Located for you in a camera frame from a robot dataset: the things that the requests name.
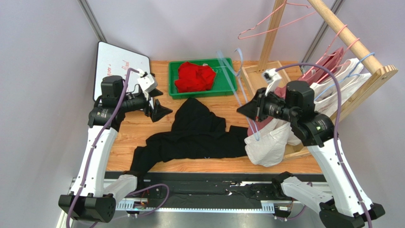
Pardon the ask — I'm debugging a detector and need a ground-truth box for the red t shirt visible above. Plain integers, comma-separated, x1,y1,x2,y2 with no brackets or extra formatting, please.
174,62,216,93

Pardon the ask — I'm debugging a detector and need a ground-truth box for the hanging pink t shirt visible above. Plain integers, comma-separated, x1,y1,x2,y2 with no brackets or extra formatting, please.
247,47,345,136

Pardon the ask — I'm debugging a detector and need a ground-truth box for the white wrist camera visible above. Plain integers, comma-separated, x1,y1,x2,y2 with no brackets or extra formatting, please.
137,69,158,93
262,68,282,96

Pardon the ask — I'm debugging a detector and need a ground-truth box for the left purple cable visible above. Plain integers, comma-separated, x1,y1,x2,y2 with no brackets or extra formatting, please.
66,67,170,228

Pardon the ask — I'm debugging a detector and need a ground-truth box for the pink wire hanger empty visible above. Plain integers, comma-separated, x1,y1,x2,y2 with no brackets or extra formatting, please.
237,0,317,40

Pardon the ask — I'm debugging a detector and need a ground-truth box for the green plastic tray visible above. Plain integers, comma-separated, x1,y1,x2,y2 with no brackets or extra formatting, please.
168,58,233,99

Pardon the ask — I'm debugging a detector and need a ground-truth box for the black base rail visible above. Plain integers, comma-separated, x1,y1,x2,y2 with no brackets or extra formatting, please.
104,171,327,209

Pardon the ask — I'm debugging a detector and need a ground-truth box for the wooden clothes rack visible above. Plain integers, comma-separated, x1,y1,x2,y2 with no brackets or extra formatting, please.
241,0,399,160

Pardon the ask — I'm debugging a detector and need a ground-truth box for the black t shirt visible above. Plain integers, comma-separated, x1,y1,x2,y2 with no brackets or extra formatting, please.
130,98,248,177

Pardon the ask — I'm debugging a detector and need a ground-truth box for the hanging white t shirt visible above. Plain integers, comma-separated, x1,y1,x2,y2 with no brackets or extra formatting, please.
244,58,364,167
278,73,371,146

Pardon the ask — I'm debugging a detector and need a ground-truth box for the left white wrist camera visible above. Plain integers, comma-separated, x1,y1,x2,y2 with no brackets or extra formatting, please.
137,69,158,93

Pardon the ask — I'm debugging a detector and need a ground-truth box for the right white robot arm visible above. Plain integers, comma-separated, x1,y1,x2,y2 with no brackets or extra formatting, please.
237,81,385,228

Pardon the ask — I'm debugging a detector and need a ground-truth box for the white whiteboard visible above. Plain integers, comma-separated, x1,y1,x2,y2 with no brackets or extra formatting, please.
93,41,151,101

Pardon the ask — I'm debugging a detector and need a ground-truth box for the blue wire hanger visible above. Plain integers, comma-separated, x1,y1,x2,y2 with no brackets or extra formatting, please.
216,47,262,142

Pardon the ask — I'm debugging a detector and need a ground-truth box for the aluminium frame rail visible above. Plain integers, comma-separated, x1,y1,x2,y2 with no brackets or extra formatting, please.
56,105,361,228

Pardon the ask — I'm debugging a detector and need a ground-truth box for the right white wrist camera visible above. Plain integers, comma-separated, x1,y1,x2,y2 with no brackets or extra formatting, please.
262,68,282,96

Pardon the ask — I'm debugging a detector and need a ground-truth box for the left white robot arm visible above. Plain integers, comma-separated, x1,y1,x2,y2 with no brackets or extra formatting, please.
58,74,172,225

